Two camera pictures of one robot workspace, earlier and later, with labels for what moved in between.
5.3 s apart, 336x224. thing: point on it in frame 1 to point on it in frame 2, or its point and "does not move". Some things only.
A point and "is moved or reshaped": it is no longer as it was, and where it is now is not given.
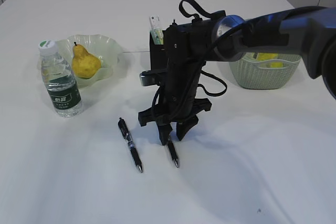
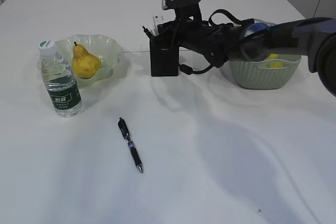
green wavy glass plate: (107, 50) does not move
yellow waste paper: (269, 56) does not move
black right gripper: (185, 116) to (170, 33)
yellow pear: (84, 65) does not move
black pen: (170, 145) to (146, 31)
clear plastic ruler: (155, 25) is moved or reshaped
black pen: (126, 134) does not move
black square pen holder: (158, 54) does not move
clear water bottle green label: (60, 80) does not move
